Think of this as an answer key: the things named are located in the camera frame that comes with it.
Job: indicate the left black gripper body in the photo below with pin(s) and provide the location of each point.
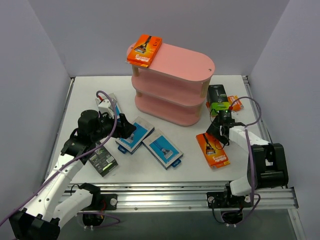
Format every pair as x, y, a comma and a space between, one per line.
116, 127

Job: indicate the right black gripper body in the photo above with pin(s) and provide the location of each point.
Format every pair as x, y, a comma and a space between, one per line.
220, 125

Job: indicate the blue razor box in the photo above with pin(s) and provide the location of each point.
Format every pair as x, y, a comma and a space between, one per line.
163, 149
134, 141
116, 107

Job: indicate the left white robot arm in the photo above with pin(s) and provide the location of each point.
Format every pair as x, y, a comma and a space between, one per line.
43, 216

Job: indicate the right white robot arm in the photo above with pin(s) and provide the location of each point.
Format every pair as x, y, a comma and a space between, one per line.
267, 166

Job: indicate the pink three-tier shelf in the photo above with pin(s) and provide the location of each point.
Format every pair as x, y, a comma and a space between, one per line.
174, 87

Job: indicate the black green razor box right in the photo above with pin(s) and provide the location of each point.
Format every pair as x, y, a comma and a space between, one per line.
217, 98

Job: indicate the black green razor box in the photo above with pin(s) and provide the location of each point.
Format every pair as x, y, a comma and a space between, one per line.
102, 161
217, 98

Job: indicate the black green razor box left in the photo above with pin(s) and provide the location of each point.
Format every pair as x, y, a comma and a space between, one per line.
102, 161

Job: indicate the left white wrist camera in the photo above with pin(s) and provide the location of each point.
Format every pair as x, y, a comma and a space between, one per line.
105, 107

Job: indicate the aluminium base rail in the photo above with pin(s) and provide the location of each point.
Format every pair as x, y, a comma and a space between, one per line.
186, 196

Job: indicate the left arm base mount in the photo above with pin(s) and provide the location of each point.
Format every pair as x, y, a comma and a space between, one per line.
95, 216

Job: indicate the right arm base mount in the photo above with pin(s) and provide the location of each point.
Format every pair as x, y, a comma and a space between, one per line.
226, 208

